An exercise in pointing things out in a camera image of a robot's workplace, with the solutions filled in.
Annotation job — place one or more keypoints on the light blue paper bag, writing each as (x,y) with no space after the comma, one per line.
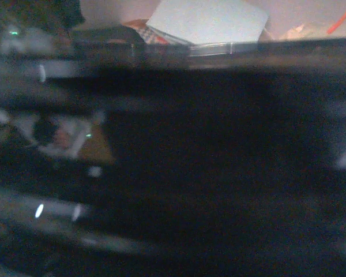
(204,22)

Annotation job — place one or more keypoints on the cream bear paper bag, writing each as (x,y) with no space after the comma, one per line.
(337,24)

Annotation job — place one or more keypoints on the checkered paper bag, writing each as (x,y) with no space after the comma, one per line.
(151,37)

